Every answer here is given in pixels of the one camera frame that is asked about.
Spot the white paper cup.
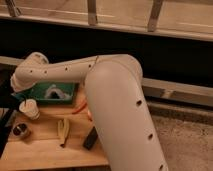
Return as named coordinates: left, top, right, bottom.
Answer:
left=19, top=99, right=40, bottom=120

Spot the green plastic tray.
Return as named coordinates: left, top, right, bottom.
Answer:
left=14, top=82, right=78, bottom=104

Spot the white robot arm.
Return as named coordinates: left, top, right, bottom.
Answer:
left=10, top=52, right=169, bottom=171

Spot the yellow corn husk toy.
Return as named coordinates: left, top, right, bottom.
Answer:
left=58, top=118, right=70, bottom=147

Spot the black remote control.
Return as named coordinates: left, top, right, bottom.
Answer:
left=83, top=128, right=98, bottom=150

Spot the orange carrot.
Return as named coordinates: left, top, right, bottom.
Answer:
left=72, top=102, right=87, bottom=114

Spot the small metal cup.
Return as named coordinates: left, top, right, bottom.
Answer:
left=13, top=123, right=31, bottom=139

